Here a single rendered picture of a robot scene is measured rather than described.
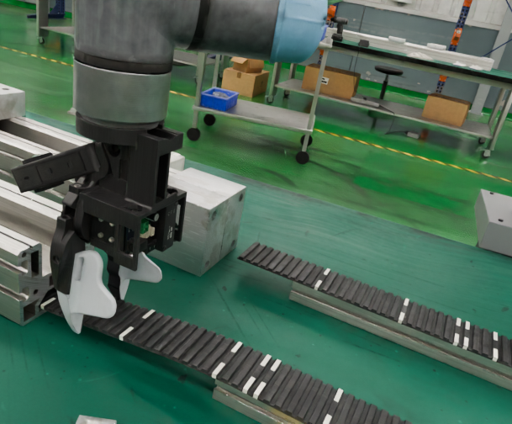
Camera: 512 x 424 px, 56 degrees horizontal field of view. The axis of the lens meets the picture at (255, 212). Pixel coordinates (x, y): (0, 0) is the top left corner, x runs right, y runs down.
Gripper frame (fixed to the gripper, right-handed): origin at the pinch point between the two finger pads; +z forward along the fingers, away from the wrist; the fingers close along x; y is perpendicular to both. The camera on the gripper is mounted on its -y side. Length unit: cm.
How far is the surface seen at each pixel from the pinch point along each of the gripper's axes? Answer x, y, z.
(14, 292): -4.0, -6.4, -0.7
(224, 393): -1.8, 16.4, 1.0
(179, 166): 34.3, -12.6, -2.5
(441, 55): 503, -12, -3
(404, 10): 762, -101, -40
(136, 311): 1.7, 4.0, 0.2
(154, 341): -1.6, 8.5, -0.7
